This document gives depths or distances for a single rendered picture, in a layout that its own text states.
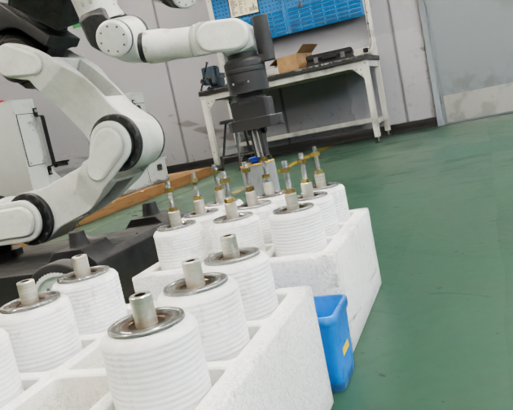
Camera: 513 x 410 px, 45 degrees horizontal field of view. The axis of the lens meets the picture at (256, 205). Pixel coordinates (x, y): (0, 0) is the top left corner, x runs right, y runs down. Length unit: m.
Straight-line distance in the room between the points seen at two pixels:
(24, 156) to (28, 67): 2.19
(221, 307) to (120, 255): 0.87
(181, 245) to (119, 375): 0.59
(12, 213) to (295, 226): 0.90
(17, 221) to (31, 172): 2.11
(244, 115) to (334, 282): 0.46
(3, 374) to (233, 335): 0.25
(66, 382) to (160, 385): 0.20
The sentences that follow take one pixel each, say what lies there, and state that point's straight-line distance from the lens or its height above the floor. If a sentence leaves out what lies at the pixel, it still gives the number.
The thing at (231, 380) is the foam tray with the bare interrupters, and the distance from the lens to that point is 0.63.
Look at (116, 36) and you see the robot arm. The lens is 1.38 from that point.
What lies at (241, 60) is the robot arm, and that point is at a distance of 1.33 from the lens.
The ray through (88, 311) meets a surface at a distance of 0.91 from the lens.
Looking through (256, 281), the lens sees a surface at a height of 0.22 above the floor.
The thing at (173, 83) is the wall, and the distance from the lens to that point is 6.90.
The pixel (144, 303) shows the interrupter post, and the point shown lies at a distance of 0.61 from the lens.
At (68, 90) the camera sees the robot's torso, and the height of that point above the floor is 0.58.
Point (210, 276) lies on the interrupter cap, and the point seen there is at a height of 0.25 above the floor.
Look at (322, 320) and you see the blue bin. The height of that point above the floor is 0.12.
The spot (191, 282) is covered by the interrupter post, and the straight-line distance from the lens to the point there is 0.71.
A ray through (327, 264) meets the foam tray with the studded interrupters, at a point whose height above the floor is 0.16.
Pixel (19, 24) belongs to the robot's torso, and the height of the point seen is 0.77.
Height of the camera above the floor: 0.42
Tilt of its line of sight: 8 degrees down
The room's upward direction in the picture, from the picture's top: 12 degrees counter-clockwise
